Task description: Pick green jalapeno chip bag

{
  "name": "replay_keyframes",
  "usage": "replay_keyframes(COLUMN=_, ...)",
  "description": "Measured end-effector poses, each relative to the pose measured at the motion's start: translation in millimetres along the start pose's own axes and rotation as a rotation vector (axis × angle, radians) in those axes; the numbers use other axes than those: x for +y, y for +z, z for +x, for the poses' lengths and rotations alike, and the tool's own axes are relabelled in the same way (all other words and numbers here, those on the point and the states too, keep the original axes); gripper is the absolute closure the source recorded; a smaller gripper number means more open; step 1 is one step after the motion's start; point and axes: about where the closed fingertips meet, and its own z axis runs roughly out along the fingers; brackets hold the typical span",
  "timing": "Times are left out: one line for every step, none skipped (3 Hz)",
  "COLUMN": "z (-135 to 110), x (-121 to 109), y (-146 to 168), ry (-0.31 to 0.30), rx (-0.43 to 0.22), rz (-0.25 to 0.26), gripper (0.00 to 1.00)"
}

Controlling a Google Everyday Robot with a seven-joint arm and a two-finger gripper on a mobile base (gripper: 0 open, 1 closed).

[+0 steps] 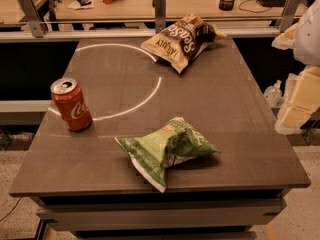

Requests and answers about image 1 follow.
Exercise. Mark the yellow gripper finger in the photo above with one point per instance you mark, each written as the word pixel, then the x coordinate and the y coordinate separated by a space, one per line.
pixel 301 99
pixel 286 39

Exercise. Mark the green jalapeno chip bag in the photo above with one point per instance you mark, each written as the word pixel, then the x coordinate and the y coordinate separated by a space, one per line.
pixel 175 143

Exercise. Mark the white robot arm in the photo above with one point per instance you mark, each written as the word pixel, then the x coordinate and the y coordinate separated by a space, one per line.
pixel 307 37

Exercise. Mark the brown and yellow chip bag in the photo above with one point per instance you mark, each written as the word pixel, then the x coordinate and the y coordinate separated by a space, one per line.
pixel 181 42

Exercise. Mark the clear sanitizer bottle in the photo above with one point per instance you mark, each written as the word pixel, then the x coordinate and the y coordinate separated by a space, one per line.
pixel 273 93

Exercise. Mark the black mesh cup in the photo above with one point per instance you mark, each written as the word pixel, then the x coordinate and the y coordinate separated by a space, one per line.
pixel 226 5

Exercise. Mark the red Coca-Cola can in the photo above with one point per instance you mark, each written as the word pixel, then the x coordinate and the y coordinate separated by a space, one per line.
pixel 67 95

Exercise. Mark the grey metal bracket right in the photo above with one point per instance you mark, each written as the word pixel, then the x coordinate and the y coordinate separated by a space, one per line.
pixel 288 14

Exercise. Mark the grey metal bracket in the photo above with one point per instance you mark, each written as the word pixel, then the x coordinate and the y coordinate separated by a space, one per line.
pixel 36 25
pixel 288 14
pixel 160 15

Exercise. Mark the grey metal bracket middle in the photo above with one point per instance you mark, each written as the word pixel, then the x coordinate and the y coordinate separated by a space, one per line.
pixel 160 15

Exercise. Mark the grey metal bracket left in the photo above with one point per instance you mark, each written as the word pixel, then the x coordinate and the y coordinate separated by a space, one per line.
pixel 36 25

